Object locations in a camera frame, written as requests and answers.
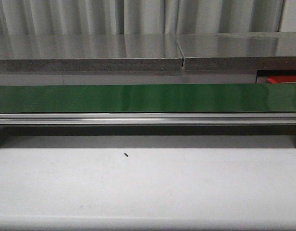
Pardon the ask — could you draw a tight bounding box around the green conveyor belt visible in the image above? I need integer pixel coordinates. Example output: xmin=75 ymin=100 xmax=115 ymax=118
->
xmin=0 ymin=83 xmax=296 ymax=113

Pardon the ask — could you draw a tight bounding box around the grey right back bench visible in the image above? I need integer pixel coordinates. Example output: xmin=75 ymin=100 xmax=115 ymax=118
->
xmin=176 ymin=32 xmax=296 ymax=71

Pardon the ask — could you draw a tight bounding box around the grey bench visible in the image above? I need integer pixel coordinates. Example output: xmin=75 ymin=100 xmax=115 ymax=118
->
xmin=176 ymin=32 xmax=296 ymax=71
xmin=0 ymin=35 xmax=183 ymax=73

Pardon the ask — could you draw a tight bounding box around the red plastic bin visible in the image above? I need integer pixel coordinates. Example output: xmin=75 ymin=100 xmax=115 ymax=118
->
xmin=267 ymin=76 xmax=296 ymax=84

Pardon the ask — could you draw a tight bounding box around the grey left back bench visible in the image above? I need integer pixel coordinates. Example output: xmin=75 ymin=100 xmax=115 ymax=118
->
xmin=0 ymin=35 xmax=183 ymax=73

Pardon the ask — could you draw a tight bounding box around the grey pleated curtain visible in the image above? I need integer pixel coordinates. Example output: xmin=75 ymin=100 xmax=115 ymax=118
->
xmin=0 ymin=0 xmax=284 ymax=35

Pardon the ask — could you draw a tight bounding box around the aluminium conveyor frame rail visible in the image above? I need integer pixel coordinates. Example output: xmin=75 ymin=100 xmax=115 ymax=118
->
xmin=0 ymin=113 xmax=296 ymax=126

